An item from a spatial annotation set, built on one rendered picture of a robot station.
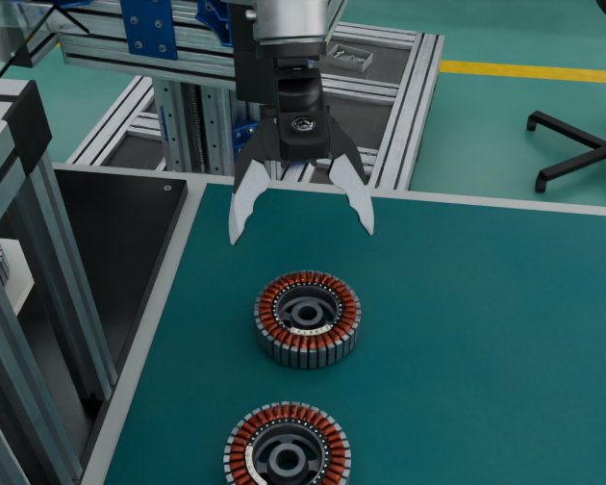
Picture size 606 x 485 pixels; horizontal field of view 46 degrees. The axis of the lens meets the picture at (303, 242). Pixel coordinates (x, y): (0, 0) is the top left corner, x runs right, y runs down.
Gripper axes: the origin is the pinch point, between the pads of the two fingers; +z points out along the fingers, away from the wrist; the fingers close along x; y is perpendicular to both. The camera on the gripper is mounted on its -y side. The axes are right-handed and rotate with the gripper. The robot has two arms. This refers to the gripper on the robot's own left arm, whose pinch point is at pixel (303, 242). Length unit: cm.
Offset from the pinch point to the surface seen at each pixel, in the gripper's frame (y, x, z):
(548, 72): 182, -104, -8
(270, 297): 0.3, 3.7, 5.9
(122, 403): -5.9, 19.2, 13.6
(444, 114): 163, -61, 3
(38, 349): -1.9, 27.6, 8.8
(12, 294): 3.3, 31.1, 4.4
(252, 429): -13.5, 6.4, 13.5
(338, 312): -1.8, -3.2, 7.3
